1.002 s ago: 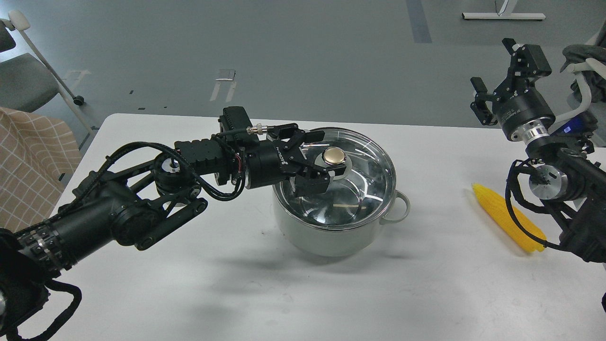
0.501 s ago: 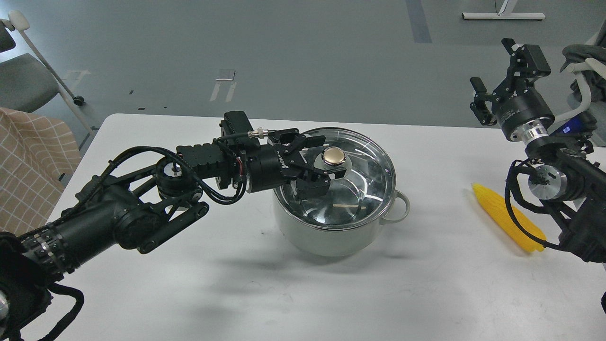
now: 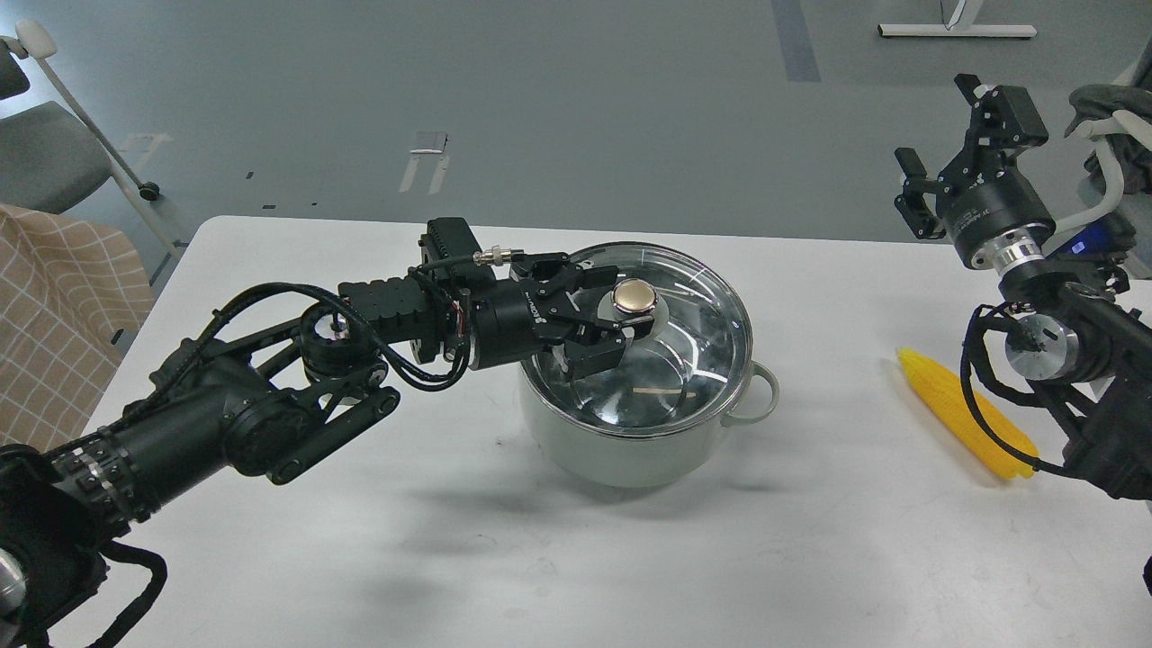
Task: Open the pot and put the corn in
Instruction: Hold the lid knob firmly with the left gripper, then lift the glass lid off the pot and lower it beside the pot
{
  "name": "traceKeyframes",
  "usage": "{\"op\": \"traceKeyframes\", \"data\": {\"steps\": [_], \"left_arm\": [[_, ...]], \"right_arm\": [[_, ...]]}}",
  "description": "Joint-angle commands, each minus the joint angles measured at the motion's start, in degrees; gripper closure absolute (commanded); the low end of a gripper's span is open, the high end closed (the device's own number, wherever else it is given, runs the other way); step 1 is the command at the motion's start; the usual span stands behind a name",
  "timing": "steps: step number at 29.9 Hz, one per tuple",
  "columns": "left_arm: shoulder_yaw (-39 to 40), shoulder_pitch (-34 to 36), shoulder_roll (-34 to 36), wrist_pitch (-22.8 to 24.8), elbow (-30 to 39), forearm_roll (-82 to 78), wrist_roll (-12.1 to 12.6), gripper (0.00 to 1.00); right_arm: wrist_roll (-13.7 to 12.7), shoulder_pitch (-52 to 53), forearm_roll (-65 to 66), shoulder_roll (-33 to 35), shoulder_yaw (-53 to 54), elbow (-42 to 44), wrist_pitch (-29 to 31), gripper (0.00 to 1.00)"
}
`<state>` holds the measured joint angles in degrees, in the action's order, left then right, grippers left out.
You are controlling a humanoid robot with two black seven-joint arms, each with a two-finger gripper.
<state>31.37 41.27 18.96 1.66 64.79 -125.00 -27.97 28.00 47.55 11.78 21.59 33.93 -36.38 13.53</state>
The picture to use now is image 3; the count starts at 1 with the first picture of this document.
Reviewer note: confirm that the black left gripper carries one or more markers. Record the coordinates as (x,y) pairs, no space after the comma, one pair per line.
(532,311)

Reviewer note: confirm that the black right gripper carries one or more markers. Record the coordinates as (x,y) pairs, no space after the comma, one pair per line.
(992,215)

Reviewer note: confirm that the glass lid with gold knob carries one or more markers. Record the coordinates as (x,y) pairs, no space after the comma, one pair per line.
(693,369)

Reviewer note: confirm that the yellow toy corn cob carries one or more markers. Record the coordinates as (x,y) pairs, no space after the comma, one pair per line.
(940,390)

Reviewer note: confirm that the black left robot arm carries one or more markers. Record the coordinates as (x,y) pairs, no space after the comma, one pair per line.
(282,377)

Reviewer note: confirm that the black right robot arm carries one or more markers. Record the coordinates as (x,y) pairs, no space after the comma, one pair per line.
(1059,341)

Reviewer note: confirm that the pale green steel pot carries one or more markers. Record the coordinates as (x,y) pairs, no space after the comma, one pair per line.
(644,462)

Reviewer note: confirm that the white table leg base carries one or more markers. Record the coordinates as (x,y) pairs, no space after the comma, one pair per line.
(961,24)

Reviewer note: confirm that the white chair with dark clothes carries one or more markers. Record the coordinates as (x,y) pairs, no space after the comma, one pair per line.
(1114,117)

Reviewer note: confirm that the beige checkered cloth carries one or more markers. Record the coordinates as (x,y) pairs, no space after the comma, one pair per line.
(67,286)

